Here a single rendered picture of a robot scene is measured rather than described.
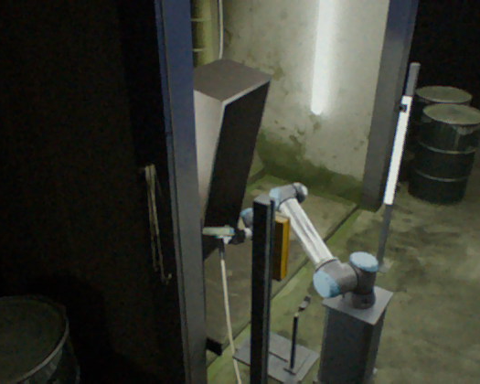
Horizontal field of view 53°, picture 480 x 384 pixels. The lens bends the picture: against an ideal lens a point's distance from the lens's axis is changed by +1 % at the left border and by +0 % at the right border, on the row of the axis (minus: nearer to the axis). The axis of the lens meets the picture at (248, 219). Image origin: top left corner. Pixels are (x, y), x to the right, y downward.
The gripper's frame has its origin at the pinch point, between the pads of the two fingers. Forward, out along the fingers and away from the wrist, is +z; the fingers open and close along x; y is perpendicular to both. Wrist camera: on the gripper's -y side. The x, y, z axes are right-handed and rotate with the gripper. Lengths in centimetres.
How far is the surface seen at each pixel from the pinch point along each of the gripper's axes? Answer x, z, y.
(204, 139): -30, 31, -58
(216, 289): 44, -30, 46
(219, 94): -43, 28, -80
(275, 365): -97, 53, 46
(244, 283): 34, -50, 45
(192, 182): -76, 75, -34
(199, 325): -46, 54, 37
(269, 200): -129, 84, -26
